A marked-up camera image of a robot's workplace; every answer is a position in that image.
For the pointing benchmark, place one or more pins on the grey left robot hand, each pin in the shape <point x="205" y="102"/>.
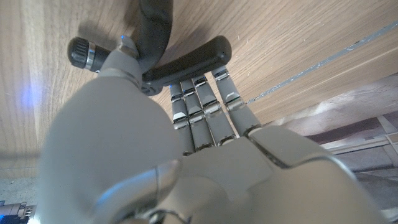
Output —
<point x="217" y="180"/>

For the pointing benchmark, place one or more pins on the grey tape outline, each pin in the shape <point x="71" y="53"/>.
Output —
<point x="326" y="60"/>

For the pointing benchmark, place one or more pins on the black grip strengthener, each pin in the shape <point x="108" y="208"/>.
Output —
<point x="192" y="62"/>

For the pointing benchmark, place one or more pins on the printed living room backdrop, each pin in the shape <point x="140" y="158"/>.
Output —
<point x="357" y="124"/>

